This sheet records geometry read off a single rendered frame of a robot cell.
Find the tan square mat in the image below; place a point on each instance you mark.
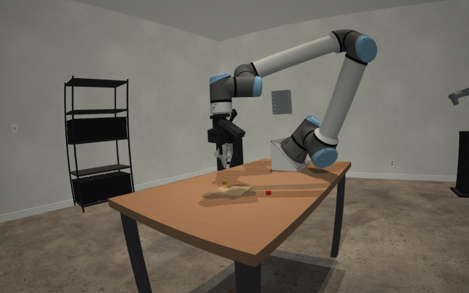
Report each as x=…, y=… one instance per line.
x=231, y=190

